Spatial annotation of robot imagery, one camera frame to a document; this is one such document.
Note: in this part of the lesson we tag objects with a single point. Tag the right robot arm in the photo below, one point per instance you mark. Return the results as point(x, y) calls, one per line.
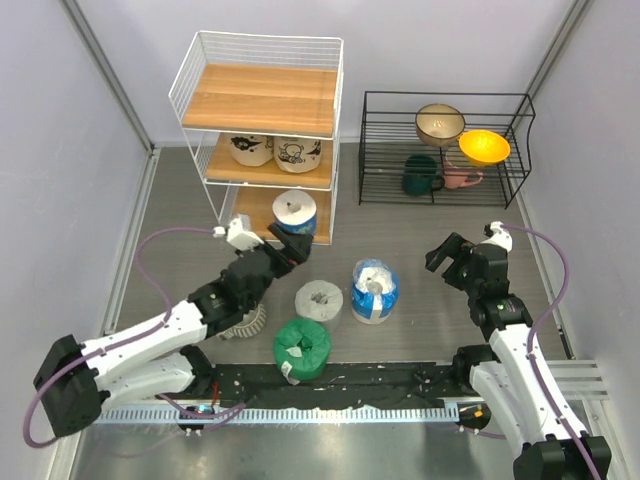
point(509, 371)

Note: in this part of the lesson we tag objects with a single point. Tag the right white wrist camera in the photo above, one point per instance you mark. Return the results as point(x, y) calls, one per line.
point(497, 235)

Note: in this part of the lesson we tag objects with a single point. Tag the brown glass bowl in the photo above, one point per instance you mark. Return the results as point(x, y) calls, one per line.
point(439, 125)

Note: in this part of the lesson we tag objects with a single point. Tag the grey paper towel roll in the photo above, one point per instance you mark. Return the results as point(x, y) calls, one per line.
point(322, 302)

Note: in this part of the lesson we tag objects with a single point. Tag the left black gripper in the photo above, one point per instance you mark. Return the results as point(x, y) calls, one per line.
point(296, 246)

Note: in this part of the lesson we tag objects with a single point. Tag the blue white plastic-wrapped roll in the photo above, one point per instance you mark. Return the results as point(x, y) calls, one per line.
point(374, 291)

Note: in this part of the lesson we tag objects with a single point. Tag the pink mug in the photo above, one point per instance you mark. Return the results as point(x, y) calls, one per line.
point(458, 172)

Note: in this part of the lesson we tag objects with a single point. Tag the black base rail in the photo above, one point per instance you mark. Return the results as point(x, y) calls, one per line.
point(396, 385)

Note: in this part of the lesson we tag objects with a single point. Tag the white wire wooden shelf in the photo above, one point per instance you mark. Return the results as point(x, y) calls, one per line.
point(241, 83)

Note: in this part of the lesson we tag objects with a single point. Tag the slotted cable duct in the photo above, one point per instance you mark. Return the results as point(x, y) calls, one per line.
point(165, 414)

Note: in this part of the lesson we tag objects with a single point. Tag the yellow bowl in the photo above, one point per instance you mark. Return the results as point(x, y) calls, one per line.
point(484, 147)

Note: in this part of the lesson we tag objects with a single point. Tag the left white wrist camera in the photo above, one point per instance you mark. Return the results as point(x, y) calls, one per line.
point(238, 233)

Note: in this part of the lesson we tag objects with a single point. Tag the black wire rack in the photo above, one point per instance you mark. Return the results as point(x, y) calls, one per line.
point(388, 138)

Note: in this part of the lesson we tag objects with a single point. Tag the grey ribbed mug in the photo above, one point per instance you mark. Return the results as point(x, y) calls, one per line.
point(252, 324)

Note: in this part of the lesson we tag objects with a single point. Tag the dark green mug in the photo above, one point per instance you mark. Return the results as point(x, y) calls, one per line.
point(422, 175)

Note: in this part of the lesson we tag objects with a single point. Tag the white roll blue wrapper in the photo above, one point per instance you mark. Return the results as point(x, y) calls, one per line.
point(295, 211)

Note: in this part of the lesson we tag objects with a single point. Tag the brown paper roll with cartoon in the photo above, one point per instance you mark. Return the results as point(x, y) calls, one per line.
point(296, 154)

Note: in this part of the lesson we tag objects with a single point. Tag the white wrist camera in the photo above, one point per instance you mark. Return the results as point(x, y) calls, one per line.
point(497, 235)
point(238, 233)

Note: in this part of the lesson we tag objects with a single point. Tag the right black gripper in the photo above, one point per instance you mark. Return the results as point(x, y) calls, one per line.
point(452, 247)

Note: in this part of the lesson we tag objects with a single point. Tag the green wrapped paper roll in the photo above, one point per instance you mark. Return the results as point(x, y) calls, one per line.
point(301, 350)

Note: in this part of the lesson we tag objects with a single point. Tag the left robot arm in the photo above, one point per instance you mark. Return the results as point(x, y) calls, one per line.
point(78, 381)

